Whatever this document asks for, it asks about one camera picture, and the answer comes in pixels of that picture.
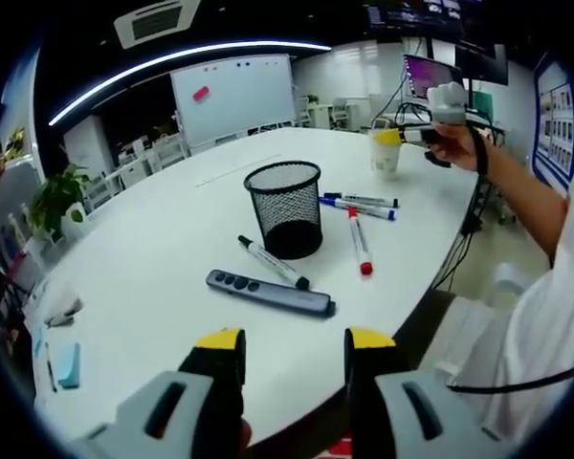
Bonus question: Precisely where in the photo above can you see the hanging black cables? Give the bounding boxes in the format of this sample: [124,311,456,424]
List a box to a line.
[432,176,497,292]

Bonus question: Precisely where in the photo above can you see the grey crumpled cloth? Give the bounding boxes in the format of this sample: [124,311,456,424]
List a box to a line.
[42,295,84,328]

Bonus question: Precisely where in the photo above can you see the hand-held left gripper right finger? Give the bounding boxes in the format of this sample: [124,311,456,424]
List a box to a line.
[343,326,509,459]

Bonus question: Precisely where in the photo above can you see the blue whiteboard marker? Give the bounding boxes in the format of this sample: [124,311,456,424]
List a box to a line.
[318,195,399,223]

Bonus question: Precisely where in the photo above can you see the whiteboard on stand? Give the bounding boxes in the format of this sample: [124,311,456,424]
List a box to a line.
[169,53,298,149]

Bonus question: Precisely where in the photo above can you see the green board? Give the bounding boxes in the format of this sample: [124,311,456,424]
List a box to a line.
[473,90,494,120]

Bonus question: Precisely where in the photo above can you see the grey laser pointer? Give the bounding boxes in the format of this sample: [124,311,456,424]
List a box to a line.
[205,269,338,318]

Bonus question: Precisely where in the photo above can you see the blue framed wall poster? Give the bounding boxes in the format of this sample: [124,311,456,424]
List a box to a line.
[530,56,574,192]

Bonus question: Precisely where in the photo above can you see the black whiteboard marker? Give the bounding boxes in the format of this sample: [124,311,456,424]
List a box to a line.
[237,234,311,292]
[322,190,401,209]

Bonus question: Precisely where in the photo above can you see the white display partition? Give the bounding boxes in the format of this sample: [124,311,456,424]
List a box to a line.
[0,45,44,187]

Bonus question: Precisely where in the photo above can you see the blue sticky note pad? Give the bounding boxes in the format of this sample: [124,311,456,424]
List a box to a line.
[56,341,84,389]

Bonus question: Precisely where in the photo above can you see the black cable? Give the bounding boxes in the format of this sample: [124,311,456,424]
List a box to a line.
[452,365,574,394]
[468,121,497,179]

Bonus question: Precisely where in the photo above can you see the purple screen monitor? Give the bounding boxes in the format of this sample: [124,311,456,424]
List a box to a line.
[402,53,465,100]

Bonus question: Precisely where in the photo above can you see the black pen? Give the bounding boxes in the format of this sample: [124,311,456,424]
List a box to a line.
[43,340,59,394]

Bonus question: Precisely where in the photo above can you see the black monitor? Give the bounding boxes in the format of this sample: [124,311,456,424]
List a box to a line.
[453,43,509,87]

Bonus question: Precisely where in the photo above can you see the person's left hand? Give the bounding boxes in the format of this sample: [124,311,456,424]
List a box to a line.
[239,415,254,454]

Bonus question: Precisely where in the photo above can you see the black mesh pen holder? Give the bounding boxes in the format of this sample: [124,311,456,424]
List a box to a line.
[243,161,323,261]

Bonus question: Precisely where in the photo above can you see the curved ceiling light strip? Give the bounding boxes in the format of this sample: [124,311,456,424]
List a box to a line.
[48,40,333,127]

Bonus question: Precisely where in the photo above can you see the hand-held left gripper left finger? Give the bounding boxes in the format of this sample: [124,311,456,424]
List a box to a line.
[77,327,248,459]

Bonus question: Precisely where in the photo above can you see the white cabinet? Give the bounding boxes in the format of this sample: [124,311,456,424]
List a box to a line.
[62,117,107,181]

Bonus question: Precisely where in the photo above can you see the ceiling air conditioner vent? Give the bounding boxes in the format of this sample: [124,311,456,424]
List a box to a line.
[113,0,202,51]

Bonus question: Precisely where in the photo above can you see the red whiteboard marker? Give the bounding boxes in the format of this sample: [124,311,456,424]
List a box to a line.
[345,206,376,277]

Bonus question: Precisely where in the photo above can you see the potted green plant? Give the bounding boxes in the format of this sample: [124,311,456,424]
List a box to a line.
[28,164,92,240]

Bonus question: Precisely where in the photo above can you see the person's right hand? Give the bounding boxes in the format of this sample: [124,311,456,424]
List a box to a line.
[429,122,490,173]

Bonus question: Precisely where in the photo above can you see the dark wall screen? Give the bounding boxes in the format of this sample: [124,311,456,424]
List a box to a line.
[363,0,489,30]

